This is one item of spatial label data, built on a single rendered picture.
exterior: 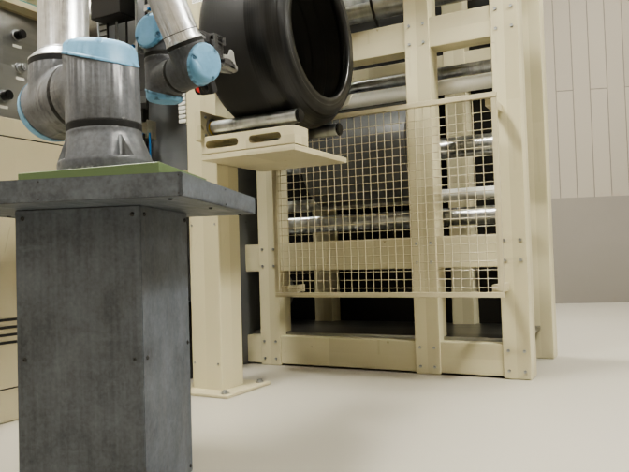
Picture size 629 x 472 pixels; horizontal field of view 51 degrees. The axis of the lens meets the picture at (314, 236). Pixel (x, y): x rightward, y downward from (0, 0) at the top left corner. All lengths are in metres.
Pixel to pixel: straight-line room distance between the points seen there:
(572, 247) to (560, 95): 1.32
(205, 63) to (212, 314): 1.01
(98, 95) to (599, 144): 5.24
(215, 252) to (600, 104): 4.53
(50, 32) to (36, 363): 0.71
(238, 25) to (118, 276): 1.06
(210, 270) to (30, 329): 1.07
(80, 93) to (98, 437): 0.65
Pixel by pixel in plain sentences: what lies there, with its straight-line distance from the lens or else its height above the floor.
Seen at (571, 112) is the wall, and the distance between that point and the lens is 6.20.
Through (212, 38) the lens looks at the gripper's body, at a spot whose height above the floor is 1.07.
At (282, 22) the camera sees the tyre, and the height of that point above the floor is 1.16.
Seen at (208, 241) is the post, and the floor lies 0.52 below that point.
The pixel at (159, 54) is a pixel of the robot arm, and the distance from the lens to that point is 1.73.
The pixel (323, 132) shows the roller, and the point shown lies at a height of 0.89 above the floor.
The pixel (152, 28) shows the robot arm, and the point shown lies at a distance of 1.75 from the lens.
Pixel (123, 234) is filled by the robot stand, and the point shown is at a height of 0.51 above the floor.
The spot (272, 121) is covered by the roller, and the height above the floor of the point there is 0.89.
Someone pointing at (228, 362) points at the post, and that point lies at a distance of 2.36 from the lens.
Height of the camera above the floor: 0.45
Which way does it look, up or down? 2 degrees up
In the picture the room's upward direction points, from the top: 2 degrees counter-clockwise
